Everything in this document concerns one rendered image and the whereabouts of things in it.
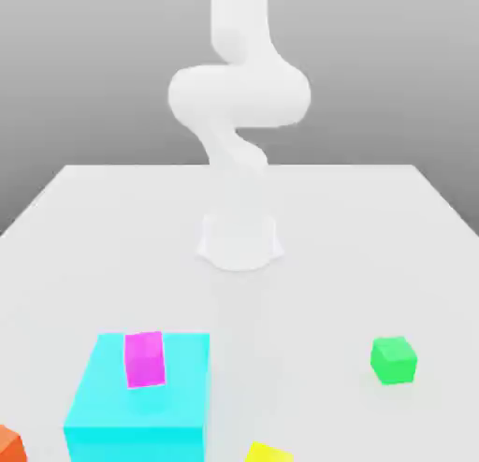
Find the small magenta cube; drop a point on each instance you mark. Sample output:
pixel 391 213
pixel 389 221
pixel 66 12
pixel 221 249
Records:
pixel 145 361

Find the large cyan box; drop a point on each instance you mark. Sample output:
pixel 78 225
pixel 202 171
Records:
pixel 142 417

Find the small green cube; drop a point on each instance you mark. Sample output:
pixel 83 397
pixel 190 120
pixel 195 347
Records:
pixel 393 361

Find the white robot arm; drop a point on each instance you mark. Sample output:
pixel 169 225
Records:
pixel 239 95

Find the small yellow cube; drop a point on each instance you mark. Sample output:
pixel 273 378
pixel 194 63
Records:
pixel 267 453

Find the small orange cube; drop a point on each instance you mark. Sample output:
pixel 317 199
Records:
pixel 10 447

